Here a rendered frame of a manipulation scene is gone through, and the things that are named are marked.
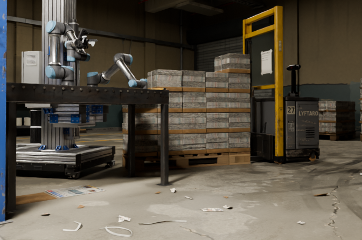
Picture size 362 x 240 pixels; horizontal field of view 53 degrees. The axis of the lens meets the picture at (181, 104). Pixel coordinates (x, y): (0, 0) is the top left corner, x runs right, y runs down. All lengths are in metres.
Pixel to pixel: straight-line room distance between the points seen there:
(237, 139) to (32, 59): 2.40
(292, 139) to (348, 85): 5.62
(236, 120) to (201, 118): 0.45
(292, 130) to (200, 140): 1.16
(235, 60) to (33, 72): 2.22
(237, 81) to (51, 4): 2.18
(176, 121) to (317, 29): 7.20
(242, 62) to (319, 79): 6.15
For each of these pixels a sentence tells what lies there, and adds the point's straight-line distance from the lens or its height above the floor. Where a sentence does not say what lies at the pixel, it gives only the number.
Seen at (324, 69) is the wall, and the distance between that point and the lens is 10.37.
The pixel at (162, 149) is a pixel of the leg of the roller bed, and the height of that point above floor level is 0.30.
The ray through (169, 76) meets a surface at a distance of 3.95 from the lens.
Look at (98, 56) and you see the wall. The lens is 11.22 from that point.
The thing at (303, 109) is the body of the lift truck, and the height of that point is 0.64.
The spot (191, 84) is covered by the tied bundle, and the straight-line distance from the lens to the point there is 4.06.
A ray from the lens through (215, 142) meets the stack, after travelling 4.19.
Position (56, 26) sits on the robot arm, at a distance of 3.65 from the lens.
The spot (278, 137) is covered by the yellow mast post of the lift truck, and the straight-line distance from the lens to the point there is 4.42.
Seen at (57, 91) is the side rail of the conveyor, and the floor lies 0.75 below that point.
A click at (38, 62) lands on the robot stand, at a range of 4.01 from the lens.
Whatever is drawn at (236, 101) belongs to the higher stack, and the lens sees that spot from 4.32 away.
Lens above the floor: 0.63
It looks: 1 degrees up
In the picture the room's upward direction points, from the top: straight up
